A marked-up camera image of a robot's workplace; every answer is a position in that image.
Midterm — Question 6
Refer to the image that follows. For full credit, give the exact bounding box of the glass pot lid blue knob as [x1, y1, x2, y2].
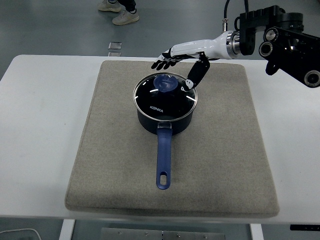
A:
[132, 72, 198, 121]

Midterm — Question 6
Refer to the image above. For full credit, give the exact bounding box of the white table leg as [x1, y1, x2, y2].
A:
[58, 219, 76, 240]
[249, 223, 264, 240]

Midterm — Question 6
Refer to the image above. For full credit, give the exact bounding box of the beige fabric mat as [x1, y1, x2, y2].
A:
[64, 59, 280, 218]

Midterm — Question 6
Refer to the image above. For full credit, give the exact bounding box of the grey metal plate with screws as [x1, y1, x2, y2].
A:
[162, 230, 226, 240]
[100, 227, 164, 240]

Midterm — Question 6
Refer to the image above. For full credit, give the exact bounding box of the person's leg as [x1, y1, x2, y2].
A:
[117, 0, 138, 13]

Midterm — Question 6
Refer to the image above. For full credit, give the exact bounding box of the person's foot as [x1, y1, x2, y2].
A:
[111, 9, 140, 26]
[97, 0, 123, 13]

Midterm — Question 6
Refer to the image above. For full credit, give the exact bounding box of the dark pot with blue handle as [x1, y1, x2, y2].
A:
[133, 98, 197, 190]

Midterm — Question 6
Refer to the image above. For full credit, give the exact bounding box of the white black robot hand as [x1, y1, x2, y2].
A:
[150, 30, 232, 92]

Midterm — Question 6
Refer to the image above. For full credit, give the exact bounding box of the black table control panel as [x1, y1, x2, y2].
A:
[289, 224, 320, 232]

